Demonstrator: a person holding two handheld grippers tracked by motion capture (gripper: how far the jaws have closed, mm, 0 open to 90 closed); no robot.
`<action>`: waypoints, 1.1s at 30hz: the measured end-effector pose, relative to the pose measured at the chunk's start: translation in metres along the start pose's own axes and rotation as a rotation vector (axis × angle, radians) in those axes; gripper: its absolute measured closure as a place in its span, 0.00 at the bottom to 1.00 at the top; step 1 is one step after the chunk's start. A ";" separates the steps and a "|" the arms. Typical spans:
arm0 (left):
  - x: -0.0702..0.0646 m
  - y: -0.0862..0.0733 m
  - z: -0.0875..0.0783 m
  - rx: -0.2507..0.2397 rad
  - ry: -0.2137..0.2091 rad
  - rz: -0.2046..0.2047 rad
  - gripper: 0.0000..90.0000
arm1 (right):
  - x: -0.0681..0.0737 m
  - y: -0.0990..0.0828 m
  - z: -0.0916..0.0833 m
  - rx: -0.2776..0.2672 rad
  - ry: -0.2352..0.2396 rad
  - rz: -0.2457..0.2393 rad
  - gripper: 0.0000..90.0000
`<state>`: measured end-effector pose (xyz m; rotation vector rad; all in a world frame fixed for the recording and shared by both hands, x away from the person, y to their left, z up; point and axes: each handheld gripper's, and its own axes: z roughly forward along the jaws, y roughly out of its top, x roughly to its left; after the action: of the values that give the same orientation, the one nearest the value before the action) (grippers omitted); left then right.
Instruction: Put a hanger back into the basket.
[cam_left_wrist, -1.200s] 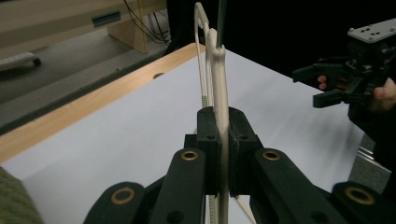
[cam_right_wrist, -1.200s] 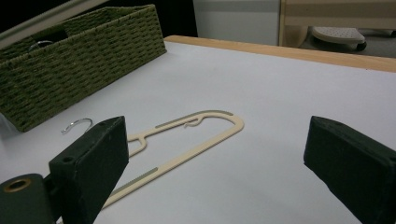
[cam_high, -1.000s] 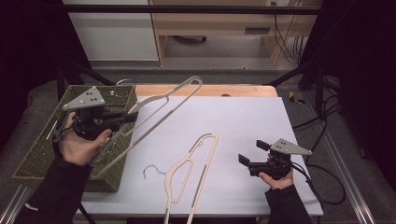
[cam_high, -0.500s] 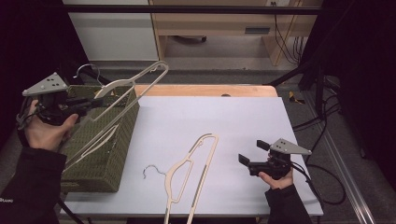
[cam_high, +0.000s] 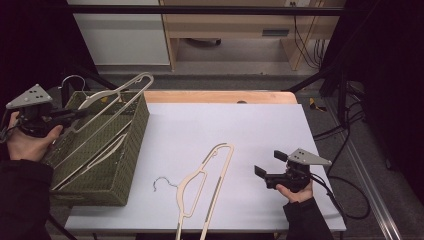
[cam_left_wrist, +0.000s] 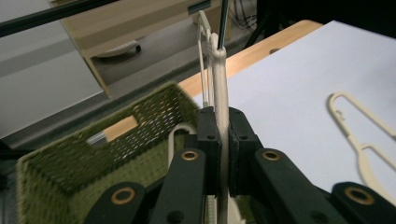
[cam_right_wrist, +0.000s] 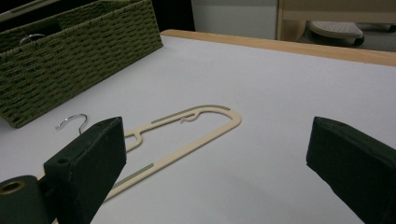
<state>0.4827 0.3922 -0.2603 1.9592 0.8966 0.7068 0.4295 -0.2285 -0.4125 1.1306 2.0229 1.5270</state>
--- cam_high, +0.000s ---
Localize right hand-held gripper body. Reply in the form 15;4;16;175
264;148;333;194

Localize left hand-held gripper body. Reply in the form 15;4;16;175
5;83;68;139

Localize beige clothes hanger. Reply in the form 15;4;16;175
58;72;155;135
49;119;134;192
152;142;235;240

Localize green woven basket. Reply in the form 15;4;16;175
42;90;150;207

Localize person's right hand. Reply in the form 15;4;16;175
275;181;315;204

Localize person's left hand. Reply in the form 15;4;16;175
6;111;64;163

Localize white table sheet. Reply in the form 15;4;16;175
64;102;347;233

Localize black stand strut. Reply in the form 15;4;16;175
284;63;350;125
60;63;129;108

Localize yellow black tape piece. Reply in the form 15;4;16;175
308;97;328;113

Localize white cabinet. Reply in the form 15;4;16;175
66;0;171;66

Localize wooden desk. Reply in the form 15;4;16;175
159;0;346;72

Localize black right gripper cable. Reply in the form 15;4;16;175
309;172;372;221

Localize black floor cables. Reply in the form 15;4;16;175
313;79;367;142

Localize aluminium rail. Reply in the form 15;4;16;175
324;99;404;240

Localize black hanging cables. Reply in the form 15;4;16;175
290;1;327;70

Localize black horizontal frame bar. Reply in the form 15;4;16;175
64;4;348;16

